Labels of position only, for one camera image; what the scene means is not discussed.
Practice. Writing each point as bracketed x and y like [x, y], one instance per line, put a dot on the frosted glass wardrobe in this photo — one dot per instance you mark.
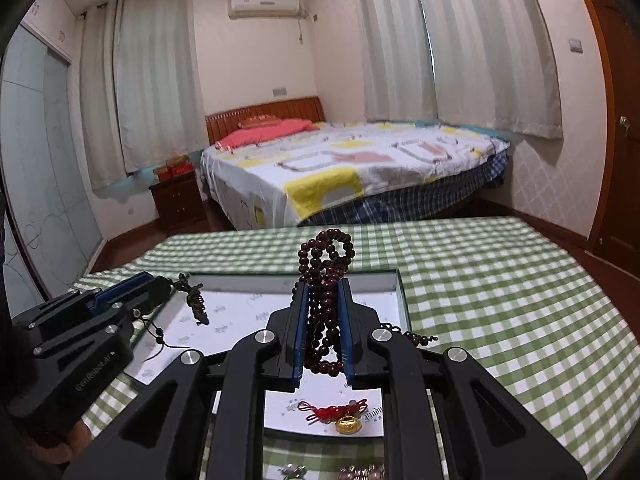
[45, 160]

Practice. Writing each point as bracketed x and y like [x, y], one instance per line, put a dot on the green checked tablecloth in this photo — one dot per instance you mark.
[500, 285]

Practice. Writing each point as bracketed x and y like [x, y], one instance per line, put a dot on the orange patterned cushion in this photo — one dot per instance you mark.
[257, 121]

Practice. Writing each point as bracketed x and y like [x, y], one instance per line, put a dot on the red pillow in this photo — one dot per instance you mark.
[260, 136]

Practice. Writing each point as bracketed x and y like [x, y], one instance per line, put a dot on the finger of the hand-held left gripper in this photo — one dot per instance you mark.
[122, 290]
[147, 295]

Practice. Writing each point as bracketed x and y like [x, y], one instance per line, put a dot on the dark wooden nightstand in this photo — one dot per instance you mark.
[177, 201]

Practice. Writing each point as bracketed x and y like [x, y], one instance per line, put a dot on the bed with patterned sheet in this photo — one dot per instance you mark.
[350, 160]

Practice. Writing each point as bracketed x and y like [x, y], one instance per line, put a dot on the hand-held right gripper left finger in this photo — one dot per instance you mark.
[298, 340]

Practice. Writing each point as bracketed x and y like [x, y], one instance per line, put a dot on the tan gift box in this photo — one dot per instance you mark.
[178, 160]

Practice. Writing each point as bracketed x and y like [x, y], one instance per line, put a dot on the white curtain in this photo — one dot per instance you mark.
[490, 50]
[390, 45]
[100, 100]
[160, 80]

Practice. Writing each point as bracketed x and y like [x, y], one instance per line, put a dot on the wooden door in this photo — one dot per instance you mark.
[620, 195]

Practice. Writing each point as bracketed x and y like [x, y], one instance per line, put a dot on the shallow white-lined jewelry tray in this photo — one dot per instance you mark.
[240, 305]

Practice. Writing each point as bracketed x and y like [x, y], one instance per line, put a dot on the person's left hand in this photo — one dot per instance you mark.
[72, 442]

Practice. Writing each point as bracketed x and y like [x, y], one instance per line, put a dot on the small silver ornament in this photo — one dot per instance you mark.
[292, 471]

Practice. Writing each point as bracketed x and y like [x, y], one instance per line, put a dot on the red knot gold charm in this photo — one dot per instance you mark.
[345, 425]

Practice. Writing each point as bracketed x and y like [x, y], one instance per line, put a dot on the white air conditioner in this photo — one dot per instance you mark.
[265, 5]

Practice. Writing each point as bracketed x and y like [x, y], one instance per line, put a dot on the wooden headboard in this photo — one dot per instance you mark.
[260, 109]

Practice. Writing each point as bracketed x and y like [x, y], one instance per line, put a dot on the white light switch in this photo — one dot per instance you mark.
[576, 46]

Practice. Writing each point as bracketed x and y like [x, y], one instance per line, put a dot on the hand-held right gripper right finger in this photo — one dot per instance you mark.
[346, 340]

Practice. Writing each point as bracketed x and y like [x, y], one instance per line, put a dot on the metal door lock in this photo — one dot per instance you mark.
[625, 123]

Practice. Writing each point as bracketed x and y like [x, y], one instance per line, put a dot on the red gift box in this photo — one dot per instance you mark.
[183, 170]

